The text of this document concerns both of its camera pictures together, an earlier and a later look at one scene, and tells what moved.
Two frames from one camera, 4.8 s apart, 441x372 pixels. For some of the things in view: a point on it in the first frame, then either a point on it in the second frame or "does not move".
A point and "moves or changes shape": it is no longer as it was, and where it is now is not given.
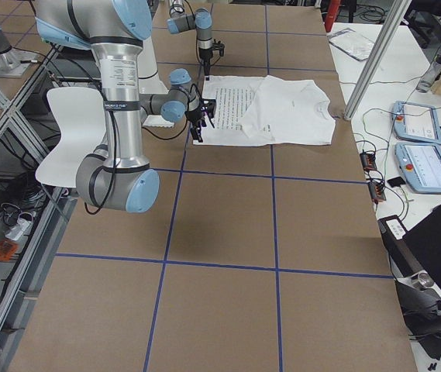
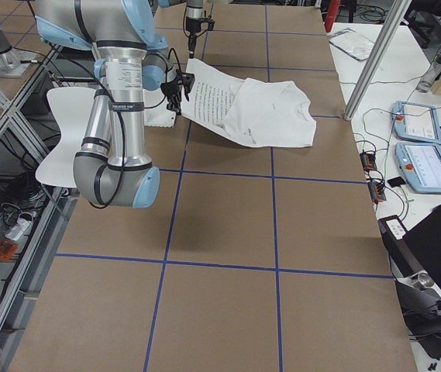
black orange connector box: (368, 160) does not move
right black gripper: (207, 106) -> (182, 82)
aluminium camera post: (394, 19) does not move
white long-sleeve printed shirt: (253, 111) moves or changes shape
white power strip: (23, 225) does not move
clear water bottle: (428, 80) does not move
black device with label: (400, 246) does not move
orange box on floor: (5, 250) does not move
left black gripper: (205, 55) -> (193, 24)
